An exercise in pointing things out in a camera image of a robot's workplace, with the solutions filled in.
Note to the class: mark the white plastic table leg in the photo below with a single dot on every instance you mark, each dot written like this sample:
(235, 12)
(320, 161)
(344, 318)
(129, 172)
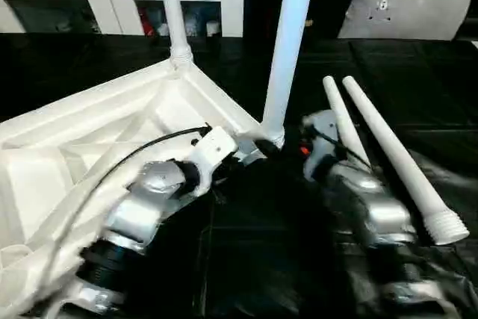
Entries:
(343, 121)
(173, 9)
(396, 158)
(287, 54)

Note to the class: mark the white plastic table top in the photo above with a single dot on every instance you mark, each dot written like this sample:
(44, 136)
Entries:
(93, 128)

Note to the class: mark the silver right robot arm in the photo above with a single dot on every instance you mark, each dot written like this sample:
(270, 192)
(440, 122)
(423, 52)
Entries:
(381, 214)

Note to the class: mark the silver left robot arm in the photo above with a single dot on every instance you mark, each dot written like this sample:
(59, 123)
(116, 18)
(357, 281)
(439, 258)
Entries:
(138, 214)

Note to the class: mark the black work mat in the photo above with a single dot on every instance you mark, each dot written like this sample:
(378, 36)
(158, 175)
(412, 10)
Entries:
(411, 91)

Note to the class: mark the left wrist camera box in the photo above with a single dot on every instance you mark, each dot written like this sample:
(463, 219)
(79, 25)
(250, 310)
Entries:
(213, 151)

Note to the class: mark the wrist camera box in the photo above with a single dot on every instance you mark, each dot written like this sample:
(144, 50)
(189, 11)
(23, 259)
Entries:
(213, 151)
(325, 128)

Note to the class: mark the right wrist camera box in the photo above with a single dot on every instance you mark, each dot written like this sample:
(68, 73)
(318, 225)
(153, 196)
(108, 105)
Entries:
(325, 128)

